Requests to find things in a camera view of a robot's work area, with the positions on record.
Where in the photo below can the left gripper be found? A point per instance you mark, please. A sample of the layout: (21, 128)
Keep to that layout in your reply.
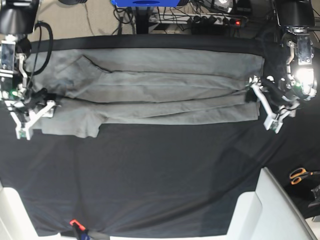
(277, 102)

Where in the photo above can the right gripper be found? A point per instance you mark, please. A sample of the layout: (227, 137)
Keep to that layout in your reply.
(32, 101)

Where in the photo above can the grey T-shirt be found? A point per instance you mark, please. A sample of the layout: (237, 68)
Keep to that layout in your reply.
(146, 86)

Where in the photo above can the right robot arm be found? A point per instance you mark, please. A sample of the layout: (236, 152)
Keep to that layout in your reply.
(18, 19)

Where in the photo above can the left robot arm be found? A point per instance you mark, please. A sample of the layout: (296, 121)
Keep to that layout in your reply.
(294, 20)

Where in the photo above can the white power strip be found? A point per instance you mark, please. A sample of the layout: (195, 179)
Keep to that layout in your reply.
(218, 19)

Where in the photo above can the black table cloth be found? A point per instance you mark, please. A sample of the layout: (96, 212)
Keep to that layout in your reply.
(135, 180)

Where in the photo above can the blue plastic stand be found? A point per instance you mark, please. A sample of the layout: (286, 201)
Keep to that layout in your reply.
(145, 3)

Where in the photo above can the white chair right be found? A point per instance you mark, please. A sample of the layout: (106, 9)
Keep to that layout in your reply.
(267, 213)

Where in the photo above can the white chair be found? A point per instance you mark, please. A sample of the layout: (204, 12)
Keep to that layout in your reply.
(267, 213)
(15, 223)

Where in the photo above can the white chair left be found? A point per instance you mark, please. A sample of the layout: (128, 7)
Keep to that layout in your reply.
(15, 223)

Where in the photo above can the orange black clamp bottom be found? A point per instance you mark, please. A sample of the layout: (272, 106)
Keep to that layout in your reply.
(83, 233)

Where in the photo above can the orange handled scissors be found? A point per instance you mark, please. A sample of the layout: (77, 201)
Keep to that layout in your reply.
(300, 174)

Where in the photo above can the black metal bracket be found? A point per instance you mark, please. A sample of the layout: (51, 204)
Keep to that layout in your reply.
(316, 194)

